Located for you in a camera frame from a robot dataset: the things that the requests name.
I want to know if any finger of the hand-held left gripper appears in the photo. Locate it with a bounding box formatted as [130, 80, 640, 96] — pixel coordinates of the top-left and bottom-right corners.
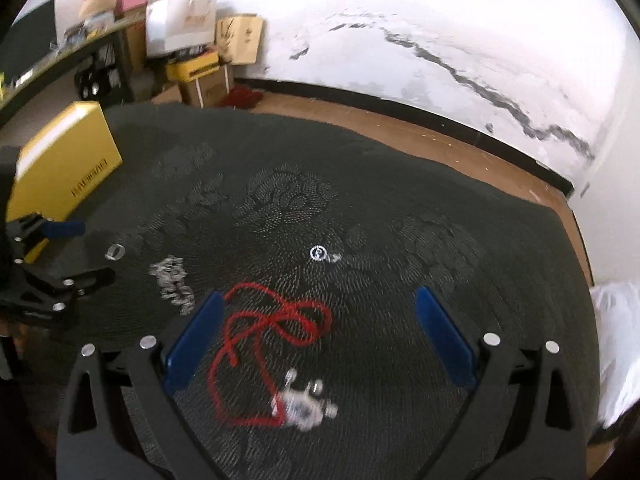
[4, 213, 87, 264]
[0, 266, 117, 332]

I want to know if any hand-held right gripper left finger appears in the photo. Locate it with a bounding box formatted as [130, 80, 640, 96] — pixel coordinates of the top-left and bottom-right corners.
[56, 290, 225, 480]

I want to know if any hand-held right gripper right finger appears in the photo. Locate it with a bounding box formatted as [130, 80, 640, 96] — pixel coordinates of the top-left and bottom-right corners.
[415, 286, 589, 480]

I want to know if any red cord necklace silver pendant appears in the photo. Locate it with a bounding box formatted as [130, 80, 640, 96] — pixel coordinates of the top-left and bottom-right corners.
[209, 282, 341, 434]

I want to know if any dark patterned mat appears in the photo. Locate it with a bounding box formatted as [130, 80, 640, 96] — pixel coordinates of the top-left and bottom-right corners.
[27, 102, 602, 480]

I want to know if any black monitor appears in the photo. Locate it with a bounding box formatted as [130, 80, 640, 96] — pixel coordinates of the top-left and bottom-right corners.
[0, 0, 57, 82]

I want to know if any white plastic bag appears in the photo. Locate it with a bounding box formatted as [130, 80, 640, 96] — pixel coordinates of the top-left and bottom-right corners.
[590, 281, 640, 429]

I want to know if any tall cardboard box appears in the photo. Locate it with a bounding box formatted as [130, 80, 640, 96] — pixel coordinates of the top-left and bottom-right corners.
[123, 22, 149, 74]

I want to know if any small yellow box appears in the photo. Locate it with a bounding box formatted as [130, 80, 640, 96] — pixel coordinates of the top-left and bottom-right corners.
[164, 52, 221, 83]

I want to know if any red cloth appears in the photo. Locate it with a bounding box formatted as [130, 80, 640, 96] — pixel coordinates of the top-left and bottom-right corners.
[219, 85, 264, 110]

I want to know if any white paper bag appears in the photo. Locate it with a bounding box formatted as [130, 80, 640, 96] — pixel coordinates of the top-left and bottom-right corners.
[144, 0, 217, 57]

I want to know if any brown printed paper bag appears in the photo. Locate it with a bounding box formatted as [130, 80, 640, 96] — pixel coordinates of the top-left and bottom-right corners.
[215, 14, 265, 66]

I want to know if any silver chain bracelet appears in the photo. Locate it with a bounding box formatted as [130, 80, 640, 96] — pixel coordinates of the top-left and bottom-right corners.
[149, 255, 197, 317]

